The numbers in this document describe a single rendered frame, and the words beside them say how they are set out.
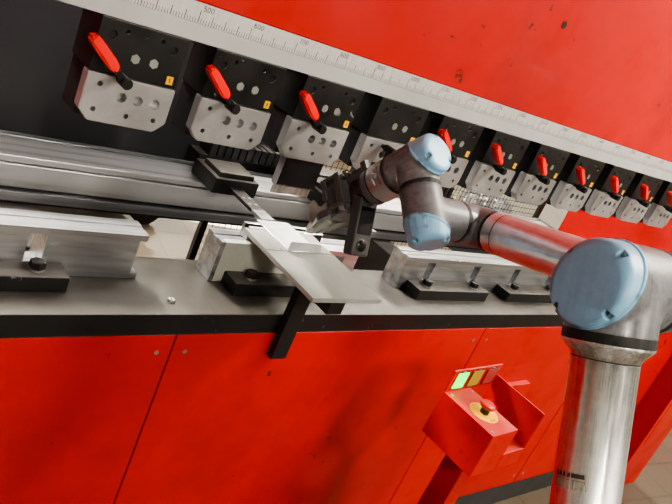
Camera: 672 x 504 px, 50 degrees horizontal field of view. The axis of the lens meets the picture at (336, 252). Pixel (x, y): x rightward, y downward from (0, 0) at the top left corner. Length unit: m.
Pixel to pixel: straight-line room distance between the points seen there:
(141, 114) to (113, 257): 0.29
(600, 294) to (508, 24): 0.90
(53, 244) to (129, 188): 0.35
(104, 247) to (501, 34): 0.95
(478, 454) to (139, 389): 0.75
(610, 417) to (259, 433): 0.95
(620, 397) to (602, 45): 1.20
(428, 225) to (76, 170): 0.75
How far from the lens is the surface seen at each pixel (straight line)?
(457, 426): 1.71
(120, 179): 1.60
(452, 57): 1.60
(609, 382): 0.95
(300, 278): 1.36
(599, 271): 0.92
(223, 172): 1.65
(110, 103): 1.22
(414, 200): 1.22
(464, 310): 1.95
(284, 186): 1.51
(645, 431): 3.43
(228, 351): 1.47
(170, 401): 1.49
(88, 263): 1.36
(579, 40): 1.91
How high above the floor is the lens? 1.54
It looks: 20 degrees down
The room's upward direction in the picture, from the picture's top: 24 degrees clockwise
